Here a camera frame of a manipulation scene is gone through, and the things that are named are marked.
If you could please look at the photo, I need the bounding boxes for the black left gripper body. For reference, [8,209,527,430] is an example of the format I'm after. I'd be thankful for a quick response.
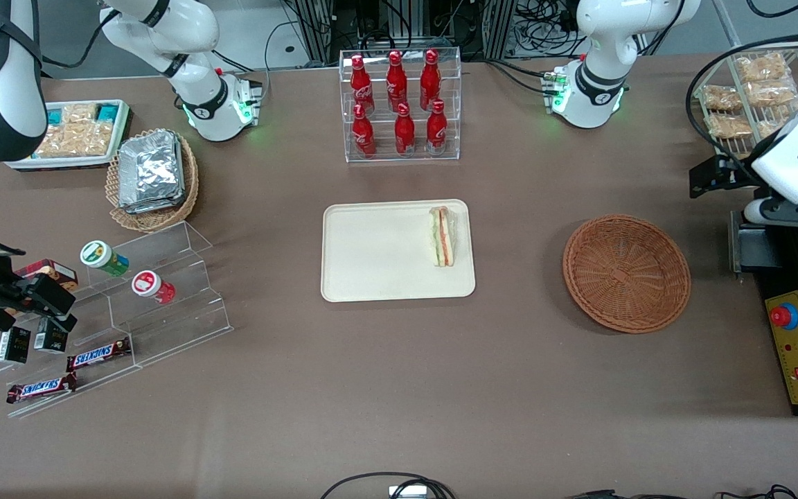
[717,157,762,192]

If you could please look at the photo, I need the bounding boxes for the triangle sandwich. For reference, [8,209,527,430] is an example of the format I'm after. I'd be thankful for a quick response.
[427,205,457,268]

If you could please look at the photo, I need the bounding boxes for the white snack tray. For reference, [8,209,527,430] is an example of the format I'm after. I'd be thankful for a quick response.
[4,98,134,171]

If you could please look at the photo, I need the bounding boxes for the round brown wicker basket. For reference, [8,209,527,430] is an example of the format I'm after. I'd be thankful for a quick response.
[562,213,693,335]

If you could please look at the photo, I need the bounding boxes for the oval light wicker basket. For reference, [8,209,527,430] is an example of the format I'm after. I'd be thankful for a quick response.
[105,128,201,234]

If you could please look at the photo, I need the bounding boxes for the beige plastic tray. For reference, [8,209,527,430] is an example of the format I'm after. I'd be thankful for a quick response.
[321,200,477,304]

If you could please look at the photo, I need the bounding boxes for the red brown box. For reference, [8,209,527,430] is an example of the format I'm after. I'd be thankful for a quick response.
[14,259,80,292]

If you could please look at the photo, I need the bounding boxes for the small black box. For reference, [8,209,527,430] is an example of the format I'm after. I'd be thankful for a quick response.
[33,319,69,355]
[0,325,32,365]

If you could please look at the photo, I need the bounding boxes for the clear snack bag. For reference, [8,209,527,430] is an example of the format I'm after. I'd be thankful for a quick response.
[707,112,754,140]
[734,53,789,83]
[755,115,791,141]
[745,79,798,107]
[702,84,743,112]

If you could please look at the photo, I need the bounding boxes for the green capped can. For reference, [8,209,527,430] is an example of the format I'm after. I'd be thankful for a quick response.
[80,239,130,277]

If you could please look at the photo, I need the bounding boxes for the Snickers chocolate bar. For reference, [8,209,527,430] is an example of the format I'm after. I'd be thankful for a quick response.
[5,371,78,405]
[66,337,132,374]

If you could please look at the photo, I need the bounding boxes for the grey metal box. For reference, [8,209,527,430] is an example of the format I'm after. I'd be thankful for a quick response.
[727,209,785,275]

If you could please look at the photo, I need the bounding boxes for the red capped can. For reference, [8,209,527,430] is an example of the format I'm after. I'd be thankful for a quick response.
[130,270,177,305]

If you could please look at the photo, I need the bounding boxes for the clear acrylic step stand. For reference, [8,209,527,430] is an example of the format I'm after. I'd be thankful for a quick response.
[0,277,145,421]
[82,220,236,369]

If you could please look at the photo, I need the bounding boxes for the black control box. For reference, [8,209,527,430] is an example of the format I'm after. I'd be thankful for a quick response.
[727,208,798,418]

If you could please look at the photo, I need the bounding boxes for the red emergency stop button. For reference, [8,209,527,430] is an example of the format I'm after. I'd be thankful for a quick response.
[770,302,798,331]

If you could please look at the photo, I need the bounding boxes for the clear cracker bag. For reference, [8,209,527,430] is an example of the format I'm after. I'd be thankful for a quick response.
[36,121,114,158]
[60,102,99,127]

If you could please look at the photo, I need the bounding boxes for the silver foil bag stack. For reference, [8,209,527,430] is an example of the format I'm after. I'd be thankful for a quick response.
[116,131,187,215]

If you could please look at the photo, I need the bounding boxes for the red cola bottle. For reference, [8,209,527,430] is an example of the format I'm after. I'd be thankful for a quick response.
[351,103,378,157]
[385,49,409,113]
[394,102,416,155]
[426,98,449,155]
[419,48,442,112]
[350,54,376,116]

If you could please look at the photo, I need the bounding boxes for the clear acrylic bottle rack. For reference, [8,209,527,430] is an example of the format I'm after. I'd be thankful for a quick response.
[339,46,463,164]

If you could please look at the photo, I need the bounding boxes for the brown table mat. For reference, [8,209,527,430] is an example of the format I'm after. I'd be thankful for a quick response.
[0,52,798,499]

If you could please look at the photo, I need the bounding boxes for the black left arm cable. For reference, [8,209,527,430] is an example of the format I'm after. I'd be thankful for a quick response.
[685,30,798,182]

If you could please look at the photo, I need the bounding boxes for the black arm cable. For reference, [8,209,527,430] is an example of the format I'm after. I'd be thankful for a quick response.
[37,8,121,71]
[685,30,798,182]

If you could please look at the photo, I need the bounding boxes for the black base cables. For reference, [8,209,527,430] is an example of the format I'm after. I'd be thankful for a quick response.
[460,58,559,96]

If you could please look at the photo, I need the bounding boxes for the black cable tangle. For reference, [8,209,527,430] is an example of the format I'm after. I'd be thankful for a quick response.
[513,0,583,49]

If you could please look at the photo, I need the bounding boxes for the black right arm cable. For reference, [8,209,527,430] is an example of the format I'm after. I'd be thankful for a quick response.
[37,8,121,71]

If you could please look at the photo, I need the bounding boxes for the black cable at edge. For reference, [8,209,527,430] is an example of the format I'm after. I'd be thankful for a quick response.
[716,483,798,499]
[564,488,650,499]

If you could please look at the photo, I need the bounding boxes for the thin base cable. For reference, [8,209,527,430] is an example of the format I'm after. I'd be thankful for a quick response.
[263,19,304,71]

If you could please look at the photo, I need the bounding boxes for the long black hub cable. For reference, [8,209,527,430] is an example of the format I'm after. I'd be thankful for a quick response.
[319,472,445,499]

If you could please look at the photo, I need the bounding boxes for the aluminium frame structure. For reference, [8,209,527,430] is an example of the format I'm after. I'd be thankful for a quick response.
[281,0,519,67]

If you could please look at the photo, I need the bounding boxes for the black looped cable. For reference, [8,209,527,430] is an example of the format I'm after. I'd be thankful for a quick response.
[389,478,456,499]

